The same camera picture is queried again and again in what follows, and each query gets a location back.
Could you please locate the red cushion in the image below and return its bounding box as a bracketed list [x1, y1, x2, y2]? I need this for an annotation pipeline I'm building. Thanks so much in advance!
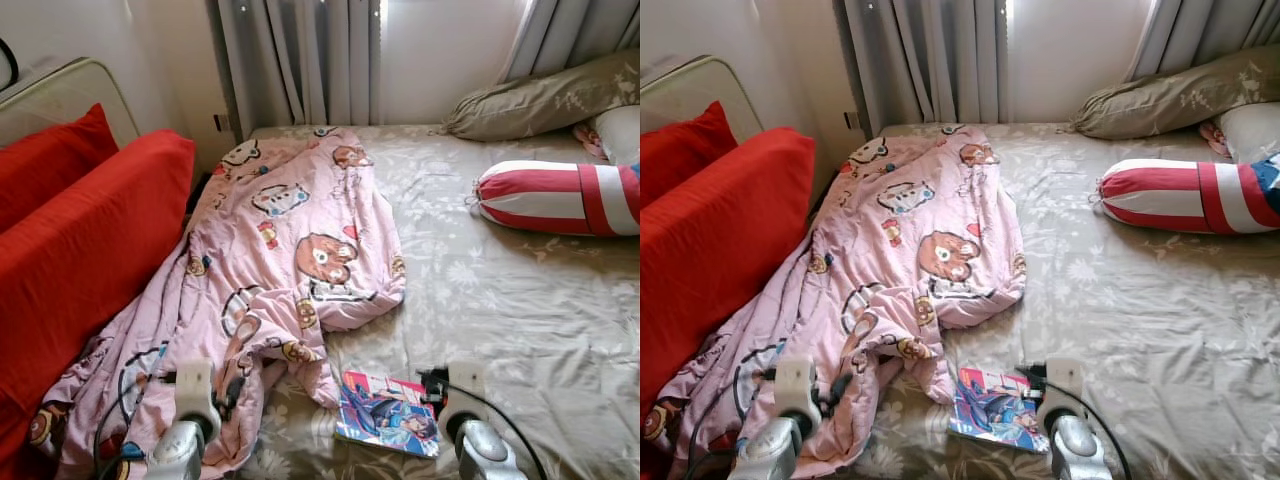
[0, 102, 119, 233]
[640, 100, 739, 211]

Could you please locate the olive floral pillow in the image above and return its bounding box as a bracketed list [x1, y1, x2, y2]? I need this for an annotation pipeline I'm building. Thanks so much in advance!
[440, 48, 641, 143]
[1068, 45, 1280, 141]

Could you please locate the grey striped curtain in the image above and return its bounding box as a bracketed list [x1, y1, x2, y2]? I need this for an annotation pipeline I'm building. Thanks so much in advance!
[835, 0, 1011, 136]
[498, 0, 641, 83]
[1125, 0, 1280, 83]
[208, 0, 383, 139]

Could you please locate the white rounded mattress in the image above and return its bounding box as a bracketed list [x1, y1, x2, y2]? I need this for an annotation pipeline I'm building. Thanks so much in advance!
[0, 57, 141, 149]
[640, 55, 761, 136]

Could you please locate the red white striped bolster pillow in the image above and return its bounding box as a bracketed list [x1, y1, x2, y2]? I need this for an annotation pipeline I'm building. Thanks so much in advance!
[1095, 150, 1280, 236]
[468, 160, 641, 238]

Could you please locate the colourful comic book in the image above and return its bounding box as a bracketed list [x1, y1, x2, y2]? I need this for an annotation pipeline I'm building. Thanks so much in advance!
[948, 365, 1053, 454]
[333, 368, 441, 459]

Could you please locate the small pink patterned pillow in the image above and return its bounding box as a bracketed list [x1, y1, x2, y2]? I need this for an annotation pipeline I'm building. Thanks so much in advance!
[573, 120, 606, 161]
[1198, 120, 1233, 161]

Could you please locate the grey floral bed sheet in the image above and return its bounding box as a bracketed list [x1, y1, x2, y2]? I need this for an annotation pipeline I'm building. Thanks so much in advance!
[235, 122, 641, 480]
[870, 122, 1280, 480]

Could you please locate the pink cartoon print blanket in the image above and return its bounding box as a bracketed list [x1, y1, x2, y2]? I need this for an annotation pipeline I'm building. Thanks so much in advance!
[28, 125, 408, 480]
[655, 125, 1028, 480]

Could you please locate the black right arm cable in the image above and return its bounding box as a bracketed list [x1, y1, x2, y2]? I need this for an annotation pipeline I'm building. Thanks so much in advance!
[447, 383, 549, 480]
[1080, 383, 1134, 480]

